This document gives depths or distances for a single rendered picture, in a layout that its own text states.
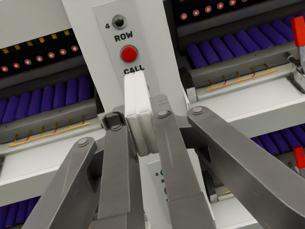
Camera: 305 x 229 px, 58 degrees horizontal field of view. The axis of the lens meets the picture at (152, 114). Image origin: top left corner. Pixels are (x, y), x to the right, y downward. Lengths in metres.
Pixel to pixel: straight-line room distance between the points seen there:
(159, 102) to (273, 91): 0.25
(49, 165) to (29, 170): 0.03
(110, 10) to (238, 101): 0.20
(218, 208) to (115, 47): 0.33
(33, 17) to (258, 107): 0.28
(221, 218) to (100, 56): 0.33
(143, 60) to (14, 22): 0.13
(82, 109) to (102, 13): 0.16
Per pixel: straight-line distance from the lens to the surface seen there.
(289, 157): 0.54
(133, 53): 0.30
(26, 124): 0.43
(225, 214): 0.50
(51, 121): 0.42
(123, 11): 0.29
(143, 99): 0.17
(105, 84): 0.31
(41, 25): 0.31
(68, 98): 0.44
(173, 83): 0.32
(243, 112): 0.37
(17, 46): 0.50
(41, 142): 0.42
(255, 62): 0.42
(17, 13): 0.31
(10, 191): 0.43
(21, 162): 0.42
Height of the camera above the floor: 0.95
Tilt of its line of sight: 28 degrees down
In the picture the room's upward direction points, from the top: 17 degrees counter-clockwise
